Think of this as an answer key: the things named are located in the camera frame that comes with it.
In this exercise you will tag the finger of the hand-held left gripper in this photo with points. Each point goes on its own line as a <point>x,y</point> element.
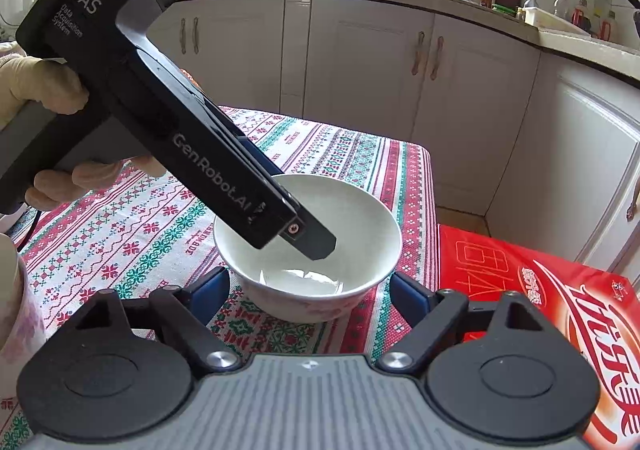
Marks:
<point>315,242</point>

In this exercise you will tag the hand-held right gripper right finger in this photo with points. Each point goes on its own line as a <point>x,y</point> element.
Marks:
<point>407,297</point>

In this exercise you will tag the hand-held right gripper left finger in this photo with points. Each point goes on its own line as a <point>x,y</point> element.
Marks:
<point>212,297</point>

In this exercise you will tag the white floral bowl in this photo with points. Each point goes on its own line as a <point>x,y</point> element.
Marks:
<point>15,310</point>
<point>362,230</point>

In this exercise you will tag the person's left hand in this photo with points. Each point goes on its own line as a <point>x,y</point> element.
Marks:
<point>35,82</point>

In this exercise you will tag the patterned red green tablecloth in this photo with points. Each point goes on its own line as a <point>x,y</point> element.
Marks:
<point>125,240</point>

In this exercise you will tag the red printed carton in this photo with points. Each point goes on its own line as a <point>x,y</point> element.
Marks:
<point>550,280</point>

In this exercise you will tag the white kitchen cabinet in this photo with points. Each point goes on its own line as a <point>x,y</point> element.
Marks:
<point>360,79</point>

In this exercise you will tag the kitchen countertop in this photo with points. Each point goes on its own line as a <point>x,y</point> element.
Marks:
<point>575,42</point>

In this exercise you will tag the white tray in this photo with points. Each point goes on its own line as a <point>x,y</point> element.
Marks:
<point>555,22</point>

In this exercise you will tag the clear bottle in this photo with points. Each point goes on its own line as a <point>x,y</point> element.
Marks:
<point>561,5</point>

